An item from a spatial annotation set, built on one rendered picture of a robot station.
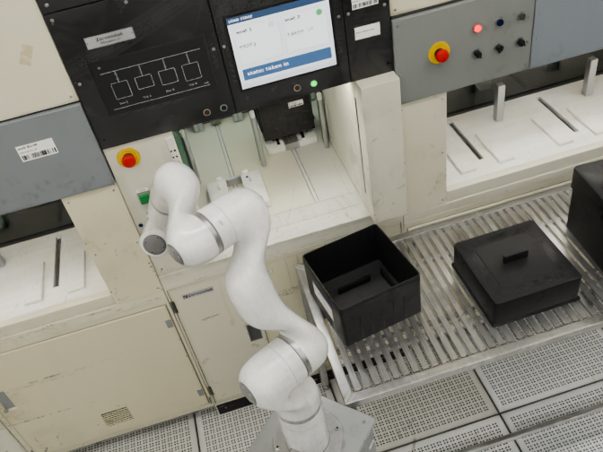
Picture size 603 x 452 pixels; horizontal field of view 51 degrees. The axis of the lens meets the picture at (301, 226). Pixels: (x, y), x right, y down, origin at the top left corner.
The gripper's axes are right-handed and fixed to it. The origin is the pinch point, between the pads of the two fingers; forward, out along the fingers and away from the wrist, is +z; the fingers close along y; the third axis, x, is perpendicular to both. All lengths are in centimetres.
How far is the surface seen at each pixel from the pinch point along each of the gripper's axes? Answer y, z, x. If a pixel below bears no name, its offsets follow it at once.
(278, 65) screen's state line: 47, 2, 18
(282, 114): 29, 63, -13
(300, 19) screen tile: 58, 2, 26
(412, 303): 49, -15, -63
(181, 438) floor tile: -70, 14, -102
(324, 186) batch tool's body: 33, 41, -39
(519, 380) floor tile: 66, 22, -149
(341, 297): 27, -4, -58
